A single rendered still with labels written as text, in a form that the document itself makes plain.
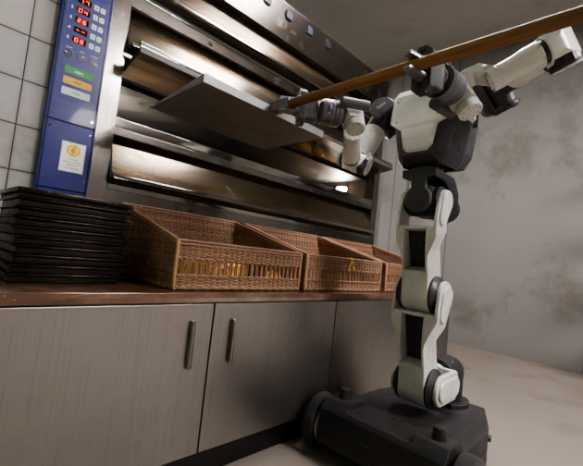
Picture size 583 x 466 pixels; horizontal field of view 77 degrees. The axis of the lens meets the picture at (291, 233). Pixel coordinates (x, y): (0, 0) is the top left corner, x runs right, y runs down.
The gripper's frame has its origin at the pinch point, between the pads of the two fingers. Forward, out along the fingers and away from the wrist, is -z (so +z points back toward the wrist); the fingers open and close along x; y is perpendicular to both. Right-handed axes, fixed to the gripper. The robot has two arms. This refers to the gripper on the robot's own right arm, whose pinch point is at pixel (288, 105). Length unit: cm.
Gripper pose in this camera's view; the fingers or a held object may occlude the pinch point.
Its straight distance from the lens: 128.5
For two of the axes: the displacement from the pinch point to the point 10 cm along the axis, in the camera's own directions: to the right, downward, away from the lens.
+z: 9.8, 1.1, 1.8
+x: -1.0, 9.9, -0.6
